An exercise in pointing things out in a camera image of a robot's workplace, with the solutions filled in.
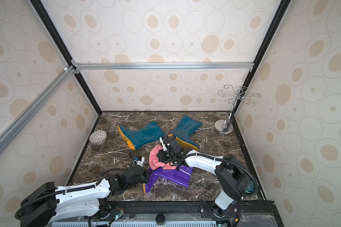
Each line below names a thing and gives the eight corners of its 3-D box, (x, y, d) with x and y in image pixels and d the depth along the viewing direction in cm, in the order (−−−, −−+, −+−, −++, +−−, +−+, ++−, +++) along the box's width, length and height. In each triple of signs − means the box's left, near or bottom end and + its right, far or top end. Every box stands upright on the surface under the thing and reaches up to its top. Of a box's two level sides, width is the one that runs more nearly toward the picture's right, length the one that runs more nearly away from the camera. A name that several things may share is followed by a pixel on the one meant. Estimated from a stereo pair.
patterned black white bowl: (91, 144, 102) (87, 139, 98) (95, 134, 107) (92, 130, 103) (105, 144, 102) (102, 139, 98) (108, 134, 107) (106, 130, 103)
